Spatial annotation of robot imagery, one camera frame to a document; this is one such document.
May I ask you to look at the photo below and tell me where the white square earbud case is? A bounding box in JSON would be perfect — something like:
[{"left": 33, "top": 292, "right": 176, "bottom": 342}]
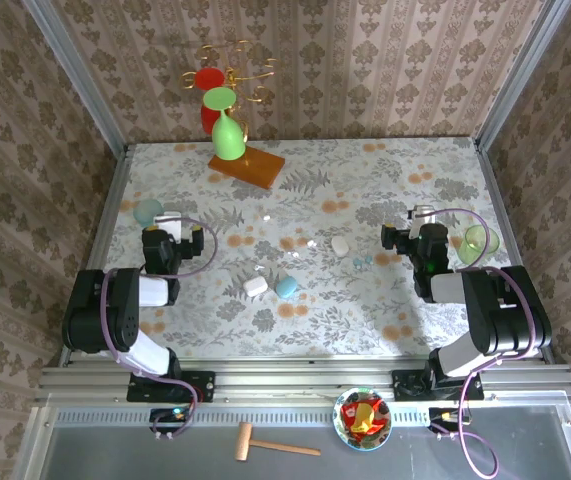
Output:
[{"left": 243, "top": 276, "right": 270, "bottom": 299}]

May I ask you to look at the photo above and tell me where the blue earbud case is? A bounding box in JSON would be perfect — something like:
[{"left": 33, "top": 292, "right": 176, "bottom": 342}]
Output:
[{"left": 275, "top": 276, "right": 298, "bottom": 300}]

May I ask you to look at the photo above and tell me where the teal plastic cup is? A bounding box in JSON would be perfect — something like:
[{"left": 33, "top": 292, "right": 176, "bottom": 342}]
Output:
[{"left": 132, "top": 198, "right": 165, "bottom": 226}]

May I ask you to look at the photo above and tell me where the green plastic cup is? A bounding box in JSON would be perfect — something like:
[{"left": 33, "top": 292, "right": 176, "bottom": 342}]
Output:
[{"left": 457, "top": 224, "right": 501, "bottom": 266}]

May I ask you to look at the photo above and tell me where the green plastic wine glass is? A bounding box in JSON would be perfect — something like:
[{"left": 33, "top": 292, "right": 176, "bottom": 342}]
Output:
[{"left": 202, "top": 87, "right": 246, "bottom": 162}]

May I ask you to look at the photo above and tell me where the small black circuit board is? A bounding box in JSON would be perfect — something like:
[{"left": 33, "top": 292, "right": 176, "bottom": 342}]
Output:
[
  {"left": 149, "top": 407, "right": 194, "bottom": 435},
  {"left": 427, "top": 407, "right": 469, "bottom": 435}
]

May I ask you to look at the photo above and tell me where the red plastic wine glass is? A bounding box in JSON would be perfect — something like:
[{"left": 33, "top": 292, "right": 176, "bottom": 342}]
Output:
[{"left": 193, "top": 67, "right": 227, "bottom": 136}]

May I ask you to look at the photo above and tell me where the red yellow snack packet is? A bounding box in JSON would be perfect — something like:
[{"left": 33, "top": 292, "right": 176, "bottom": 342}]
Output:
[{"left": 340, "top": 392, "right": 385, "bottom": 435}]

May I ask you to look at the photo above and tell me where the patterned round bowl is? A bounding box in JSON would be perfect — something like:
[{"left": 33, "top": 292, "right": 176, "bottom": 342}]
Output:
[{"left": 332, "top": 386, "right": 394, "bottom": 451}]

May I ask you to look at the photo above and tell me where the wooden mallet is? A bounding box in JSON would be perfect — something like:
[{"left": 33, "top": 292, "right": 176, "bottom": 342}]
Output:
[{"left": 234, "top": 421, "right": 322, "bottom": 462}]

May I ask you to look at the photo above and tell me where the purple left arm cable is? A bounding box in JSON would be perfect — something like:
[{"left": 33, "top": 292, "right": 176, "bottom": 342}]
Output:
[{"left": 99, "top": 215, "right": 220, "bottom": 441}]

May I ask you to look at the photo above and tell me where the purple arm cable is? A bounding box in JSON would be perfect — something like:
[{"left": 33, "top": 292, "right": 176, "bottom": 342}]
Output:
[
  {"left": 99, "top": 215, "right": 220, "bottom": 441},
  {"left": 429, "top": 208, "right": 541, "bottom": 479}
]

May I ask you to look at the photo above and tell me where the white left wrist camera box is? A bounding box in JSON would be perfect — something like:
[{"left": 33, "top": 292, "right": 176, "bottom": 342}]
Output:
[{"left": 153, "top": 211, "right": 185, "bottom": 244}]

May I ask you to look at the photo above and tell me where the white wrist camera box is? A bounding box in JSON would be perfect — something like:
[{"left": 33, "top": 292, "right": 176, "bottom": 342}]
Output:
[
  {"left": 408, "top": 203, "right": 438, "bottom": 236},
  {"left": 153, "top": 211, "right": 185, "bottom": 244}
]

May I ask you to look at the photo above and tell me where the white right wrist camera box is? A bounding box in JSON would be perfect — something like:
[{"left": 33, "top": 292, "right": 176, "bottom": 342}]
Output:
[{"left": 408, "top": 203, "right": 438, "bottom": 236}]

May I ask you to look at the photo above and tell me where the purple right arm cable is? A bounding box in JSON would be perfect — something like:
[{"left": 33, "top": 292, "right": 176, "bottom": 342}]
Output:
[{"left": 429, "top": 208, "right": 541, "bottom": 479}]

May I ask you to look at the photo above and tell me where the aluminium table edge rail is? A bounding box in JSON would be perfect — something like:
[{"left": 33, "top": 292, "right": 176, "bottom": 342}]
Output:
[
  {"left": 473, "top": 139, "right": 557, "bottom": 364},
  {"left": 58, "top": 143, "right": 134, "bottom": 369}
]

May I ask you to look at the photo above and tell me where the gold wire rack wooden base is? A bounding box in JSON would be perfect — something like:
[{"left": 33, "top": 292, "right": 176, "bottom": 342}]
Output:
[{"left": 180, "top": 40, "right": 287, "bottom": 191}]

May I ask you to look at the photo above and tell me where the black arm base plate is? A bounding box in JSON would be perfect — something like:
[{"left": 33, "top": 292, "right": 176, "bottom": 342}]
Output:
[
  {"left": 391, "top": 368, "right": 485, "bottom": 402},
  {"left": 126, "top": 370, "right": 216, "bottom": 404}
]

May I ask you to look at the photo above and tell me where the long aluminium base rail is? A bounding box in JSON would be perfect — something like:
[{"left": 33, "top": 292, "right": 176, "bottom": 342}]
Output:
[{"left": 34, "top": 363, "right": 571, "bottom": 404}]

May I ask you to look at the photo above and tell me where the aluminium frame post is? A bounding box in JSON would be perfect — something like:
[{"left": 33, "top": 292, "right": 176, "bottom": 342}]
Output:
[
  {"left": 21, "top": 0, "right": 130, "bottom": 157},
  {"left": 475, "top": 0, "right": 571, "bottom": 151}
]

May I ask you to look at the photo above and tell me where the grey slotted cable duct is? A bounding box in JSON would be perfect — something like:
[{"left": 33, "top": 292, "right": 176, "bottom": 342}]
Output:
[{"left": 54, "top": 409, "right": 434, "bottom": 427}]

